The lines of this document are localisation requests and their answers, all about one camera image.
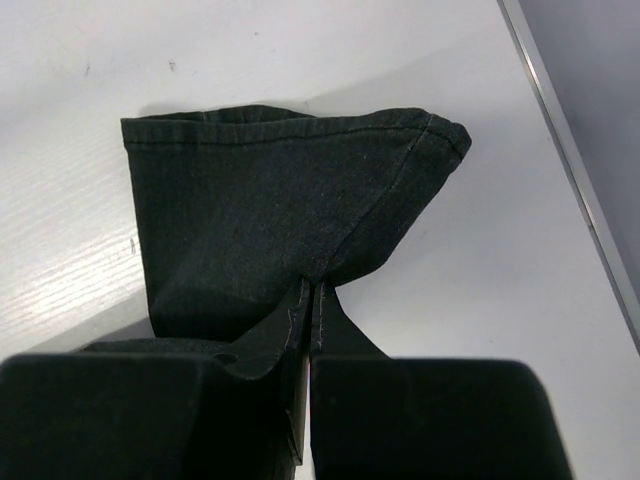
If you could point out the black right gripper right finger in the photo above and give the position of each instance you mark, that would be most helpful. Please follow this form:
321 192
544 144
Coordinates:
376 417

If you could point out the black trousers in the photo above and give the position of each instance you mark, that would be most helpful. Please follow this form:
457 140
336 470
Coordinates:
239 208

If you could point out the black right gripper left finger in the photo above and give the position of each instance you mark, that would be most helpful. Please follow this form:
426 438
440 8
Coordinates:
163 408

